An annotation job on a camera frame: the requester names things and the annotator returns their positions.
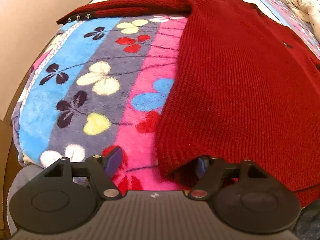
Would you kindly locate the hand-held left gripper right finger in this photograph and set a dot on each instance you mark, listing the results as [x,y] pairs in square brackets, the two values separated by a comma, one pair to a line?
[200,167]

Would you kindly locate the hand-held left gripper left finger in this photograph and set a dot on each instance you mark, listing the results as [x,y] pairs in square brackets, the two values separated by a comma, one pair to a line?
[113,159]

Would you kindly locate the red knitted sweater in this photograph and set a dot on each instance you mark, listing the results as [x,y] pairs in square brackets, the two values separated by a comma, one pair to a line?
[232,87]

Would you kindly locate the floral fleece blanket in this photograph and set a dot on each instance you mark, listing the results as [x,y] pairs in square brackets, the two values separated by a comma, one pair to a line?
[100,80]

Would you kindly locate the person's grey right trouser leg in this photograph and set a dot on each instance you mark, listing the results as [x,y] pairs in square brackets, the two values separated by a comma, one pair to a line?
[308,222]

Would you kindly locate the white dotted pillow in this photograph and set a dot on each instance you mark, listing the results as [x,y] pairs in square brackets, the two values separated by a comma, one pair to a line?
[303,5]

